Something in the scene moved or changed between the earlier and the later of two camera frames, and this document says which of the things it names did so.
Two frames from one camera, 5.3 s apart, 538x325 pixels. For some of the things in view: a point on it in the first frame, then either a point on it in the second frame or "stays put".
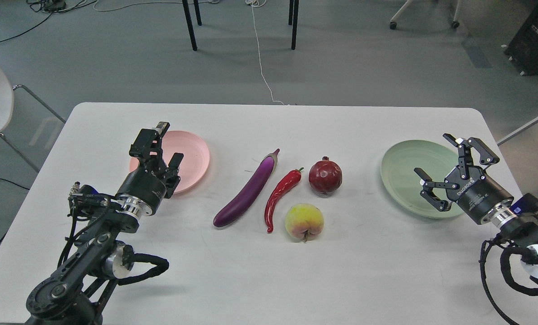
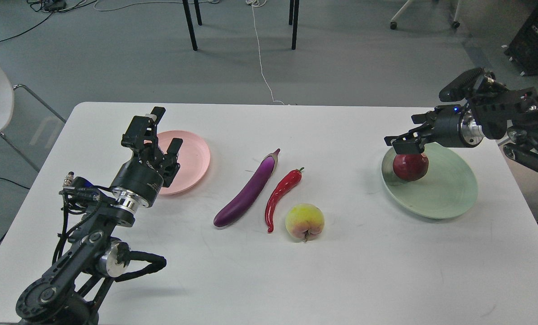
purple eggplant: (252, 192) stays put
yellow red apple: (304, 221) stays put
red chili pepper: (280, 188) stays put
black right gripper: (476, 195) to (453, 127)
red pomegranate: (325, 176) to (410, 167)
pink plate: (194, 166) stays put
